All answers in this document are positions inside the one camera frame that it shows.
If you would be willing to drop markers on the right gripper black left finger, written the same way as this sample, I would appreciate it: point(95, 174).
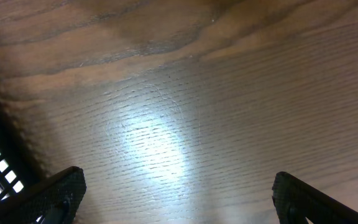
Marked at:
point(53, 200)

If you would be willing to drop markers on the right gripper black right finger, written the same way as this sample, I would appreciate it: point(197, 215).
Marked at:
point(297, 202)

